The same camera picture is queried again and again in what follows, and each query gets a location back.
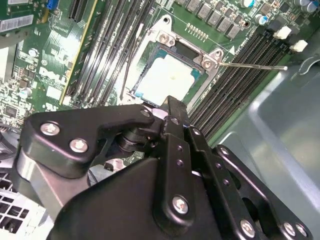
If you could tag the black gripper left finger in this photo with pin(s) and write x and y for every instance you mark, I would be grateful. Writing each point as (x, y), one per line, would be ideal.
(100, 125)

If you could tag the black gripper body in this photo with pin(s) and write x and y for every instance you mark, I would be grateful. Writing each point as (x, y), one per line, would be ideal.
(112, 212)

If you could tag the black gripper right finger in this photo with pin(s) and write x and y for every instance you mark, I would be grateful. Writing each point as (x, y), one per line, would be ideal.
(217, 170)

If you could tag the silver CPU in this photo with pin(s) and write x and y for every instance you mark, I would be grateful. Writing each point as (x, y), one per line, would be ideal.
(165, 80)

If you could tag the metal locking lever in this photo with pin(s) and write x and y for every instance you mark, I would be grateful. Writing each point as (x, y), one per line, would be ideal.
(127, 75)
(250, 65)

